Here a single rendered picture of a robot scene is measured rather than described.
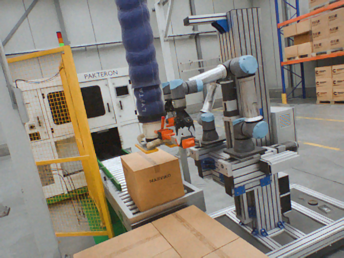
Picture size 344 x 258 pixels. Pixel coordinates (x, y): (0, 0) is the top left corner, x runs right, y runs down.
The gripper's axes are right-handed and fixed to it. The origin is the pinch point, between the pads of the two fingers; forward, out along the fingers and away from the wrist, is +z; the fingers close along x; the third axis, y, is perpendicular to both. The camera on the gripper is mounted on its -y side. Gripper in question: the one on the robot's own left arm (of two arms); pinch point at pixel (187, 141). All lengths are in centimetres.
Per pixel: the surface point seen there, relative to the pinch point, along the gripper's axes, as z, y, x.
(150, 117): -11, 50, 6
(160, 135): -0.1, 32.9, 5.0
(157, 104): -20, 50, -2
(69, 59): -71, 134, 50
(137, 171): 32, 67, 20
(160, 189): 53, 67, 4
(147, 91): -31, 51, 4
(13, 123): -23, 124, 108
